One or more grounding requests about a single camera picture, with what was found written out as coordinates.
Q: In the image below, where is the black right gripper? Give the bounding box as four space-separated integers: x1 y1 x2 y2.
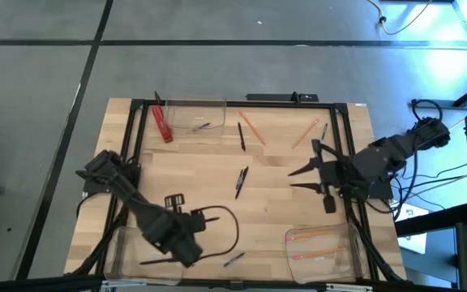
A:
288 139 356 215

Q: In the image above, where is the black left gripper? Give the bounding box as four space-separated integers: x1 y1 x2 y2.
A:
164 193 221 241

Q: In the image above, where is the orange pencil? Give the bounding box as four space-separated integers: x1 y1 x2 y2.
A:
285 230 336 243
238 110 267 146
291 118 321 150
292 247 346 261

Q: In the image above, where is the clear plastic bin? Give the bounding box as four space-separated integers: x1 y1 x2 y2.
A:
285 222 371 289
163 95 227 138
103 225 189 286

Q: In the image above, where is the long black device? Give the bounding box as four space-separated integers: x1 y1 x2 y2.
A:
245 91 320 104

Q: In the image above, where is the red stapler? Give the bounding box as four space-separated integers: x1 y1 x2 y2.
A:
151 104 174 144

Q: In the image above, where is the white paper sheet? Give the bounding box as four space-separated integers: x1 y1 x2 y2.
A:
395 201 431 256

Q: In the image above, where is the black metal beam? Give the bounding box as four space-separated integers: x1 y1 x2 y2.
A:
410 75 467 110

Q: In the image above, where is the black looped cable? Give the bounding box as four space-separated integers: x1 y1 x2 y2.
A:
191 204 241 261
362 98 445 216

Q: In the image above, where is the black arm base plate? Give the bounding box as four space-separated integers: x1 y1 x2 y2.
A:
335 165 395 200
75 161 141 195

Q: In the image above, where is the black aluminium table frame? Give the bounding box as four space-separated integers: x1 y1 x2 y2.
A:
66 98 408 287

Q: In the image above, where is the black cable bundle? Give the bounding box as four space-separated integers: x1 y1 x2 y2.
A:
71 193 134 277
345 198 405 284

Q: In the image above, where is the white cable with black plug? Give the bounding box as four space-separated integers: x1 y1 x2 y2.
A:
366 0 435 37

